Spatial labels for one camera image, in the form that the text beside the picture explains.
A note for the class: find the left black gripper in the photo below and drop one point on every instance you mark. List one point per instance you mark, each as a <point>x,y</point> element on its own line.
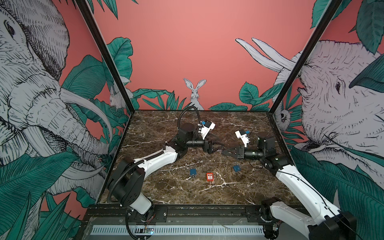
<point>208,149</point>

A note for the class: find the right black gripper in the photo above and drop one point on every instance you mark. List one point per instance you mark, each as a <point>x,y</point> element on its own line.
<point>241,152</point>

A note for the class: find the blue padlock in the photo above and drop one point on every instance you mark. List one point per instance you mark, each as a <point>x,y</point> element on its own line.
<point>193,173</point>
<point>237,168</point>

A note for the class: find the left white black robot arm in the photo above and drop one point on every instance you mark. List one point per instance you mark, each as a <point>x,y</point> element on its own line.
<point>126,182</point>

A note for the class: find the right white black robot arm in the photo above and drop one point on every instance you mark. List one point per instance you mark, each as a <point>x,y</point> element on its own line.
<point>324,220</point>

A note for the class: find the red safety padlock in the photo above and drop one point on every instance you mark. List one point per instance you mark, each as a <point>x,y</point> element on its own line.
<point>210,177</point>

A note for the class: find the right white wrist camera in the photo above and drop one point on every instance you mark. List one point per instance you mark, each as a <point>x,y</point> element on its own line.
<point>243,135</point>

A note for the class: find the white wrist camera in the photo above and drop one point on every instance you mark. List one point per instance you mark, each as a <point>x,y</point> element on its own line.
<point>205,128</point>
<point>243,135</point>

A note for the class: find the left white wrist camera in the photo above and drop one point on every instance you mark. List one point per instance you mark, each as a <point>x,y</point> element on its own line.
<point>205,128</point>

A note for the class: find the black mounting rail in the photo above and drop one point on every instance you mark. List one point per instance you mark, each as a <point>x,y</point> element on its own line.
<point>164,213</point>

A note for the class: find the white slotted cable duct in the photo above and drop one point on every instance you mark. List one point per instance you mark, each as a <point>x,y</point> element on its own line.
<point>170,230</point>

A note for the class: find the left black frame post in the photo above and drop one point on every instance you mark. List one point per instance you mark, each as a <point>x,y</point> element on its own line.
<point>102,46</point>

